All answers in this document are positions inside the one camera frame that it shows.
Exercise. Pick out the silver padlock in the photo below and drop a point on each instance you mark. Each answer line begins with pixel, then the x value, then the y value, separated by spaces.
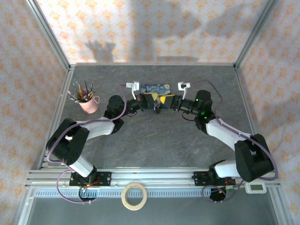
pixel 156 109

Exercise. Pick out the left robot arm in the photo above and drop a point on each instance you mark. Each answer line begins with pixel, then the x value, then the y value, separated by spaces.
pixel 98 129

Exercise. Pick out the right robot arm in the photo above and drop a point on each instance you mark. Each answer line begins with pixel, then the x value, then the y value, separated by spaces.
pixel 225 133

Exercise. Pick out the blue starry print box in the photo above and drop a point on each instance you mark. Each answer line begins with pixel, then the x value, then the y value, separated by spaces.
pixel 154 87

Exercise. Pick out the pink mug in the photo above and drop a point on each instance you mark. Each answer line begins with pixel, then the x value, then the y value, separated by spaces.
pixel 88 104

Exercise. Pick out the paint brush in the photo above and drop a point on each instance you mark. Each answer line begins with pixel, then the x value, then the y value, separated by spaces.
pixel 72 95
pixel 74 99
pixel 76 90
pixel 86 87
pixel 91 87

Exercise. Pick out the white digital display device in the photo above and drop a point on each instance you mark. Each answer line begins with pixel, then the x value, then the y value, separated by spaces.
pixel 255 188

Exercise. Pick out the aluminium side rail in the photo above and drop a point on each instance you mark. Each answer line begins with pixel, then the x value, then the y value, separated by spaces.
pixel 243 93
pixel 63 98

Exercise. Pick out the long aluminium base rail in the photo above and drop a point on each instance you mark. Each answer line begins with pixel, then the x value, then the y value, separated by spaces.
pixel 152 175

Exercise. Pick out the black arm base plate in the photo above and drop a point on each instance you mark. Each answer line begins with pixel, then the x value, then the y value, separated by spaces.
pixel 200 179
pixel 104 179

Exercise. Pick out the aluminium corner post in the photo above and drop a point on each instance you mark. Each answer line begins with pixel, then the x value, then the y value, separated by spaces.
pixel 255 32
pixel 47 30

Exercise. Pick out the aluminium frame leg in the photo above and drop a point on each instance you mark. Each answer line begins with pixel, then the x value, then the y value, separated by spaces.
pixel 282 206
pixel 23 206

